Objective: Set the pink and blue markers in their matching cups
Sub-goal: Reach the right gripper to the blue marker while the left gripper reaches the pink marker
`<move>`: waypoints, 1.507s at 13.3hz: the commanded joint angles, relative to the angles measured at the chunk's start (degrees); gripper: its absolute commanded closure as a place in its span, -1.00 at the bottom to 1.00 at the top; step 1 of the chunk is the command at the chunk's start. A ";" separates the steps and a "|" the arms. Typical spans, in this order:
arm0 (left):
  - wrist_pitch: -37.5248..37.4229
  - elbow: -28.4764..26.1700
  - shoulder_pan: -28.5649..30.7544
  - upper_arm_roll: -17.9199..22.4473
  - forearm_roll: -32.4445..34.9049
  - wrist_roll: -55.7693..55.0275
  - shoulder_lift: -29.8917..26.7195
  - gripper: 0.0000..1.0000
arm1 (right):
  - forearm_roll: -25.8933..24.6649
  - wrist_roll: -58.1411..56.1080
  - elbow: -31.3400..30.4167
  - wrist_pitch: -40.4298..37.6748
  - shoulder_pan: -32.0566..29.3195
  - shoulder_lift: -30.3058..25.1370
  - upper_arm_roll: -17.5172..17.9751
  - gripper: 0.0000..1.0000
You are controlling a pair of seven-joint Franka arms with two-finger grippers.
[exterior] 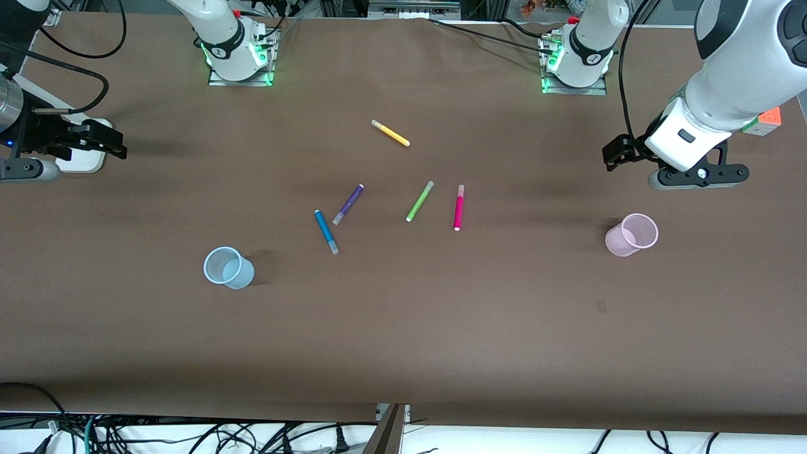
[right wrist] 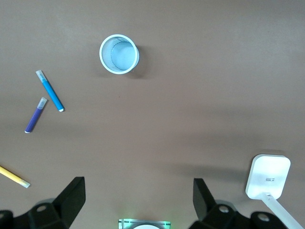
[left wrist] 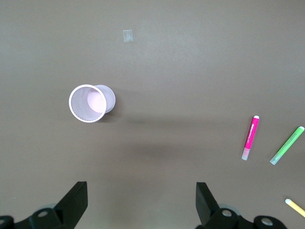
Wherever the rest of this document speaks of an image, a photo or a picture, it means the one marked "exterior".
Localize translucent pink plastic cup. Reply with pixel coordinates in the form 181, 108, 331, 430
605, 213, 659, 257

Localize grey metal device box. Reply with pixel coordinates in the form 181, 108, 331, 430
368, 0, 462, 20

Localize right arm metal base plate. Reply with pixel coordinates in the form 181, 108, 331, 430
208, 25, 276, 87

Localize green marker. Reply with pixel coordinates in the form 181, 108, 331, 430
405, 180, 435, 223

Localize translucent blue plastic cup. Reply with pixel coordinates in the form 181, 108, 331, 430
203, 246, 255, 290

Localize tangled black floor cables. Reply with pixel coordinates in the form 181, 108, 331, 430
95, 417, 379, 454

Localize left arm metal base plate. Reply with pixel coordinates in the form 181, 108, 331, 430
541, 32, 608, 96

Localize colourful puzzle cube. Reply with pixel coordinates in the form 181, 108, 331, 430
741, 106, 782, 137

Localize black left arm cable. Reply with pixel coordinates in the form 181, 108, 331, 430
618, 0, 651, 152

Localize purple marker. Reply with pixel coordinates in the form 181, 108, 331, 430
332, 183, 365, 226

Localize black looped floor cable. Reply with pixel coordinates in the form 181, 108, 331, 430
0, 381, 67, 454

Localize yellow marker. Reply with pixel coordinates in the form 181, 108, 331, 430
371, 119, 411, 148

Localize blue marker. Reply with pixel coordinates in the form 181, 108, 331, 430
314, 209, 340, 255

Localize brown table support beam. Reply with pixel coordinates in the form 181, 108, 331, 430
363, 404, 409, 454

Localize white rounded flat device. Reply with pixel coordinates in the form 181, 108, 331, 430
55, 119, 113, 173

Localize black cable across table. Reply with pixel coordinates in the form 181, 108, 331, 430
427, 18, 559, 57

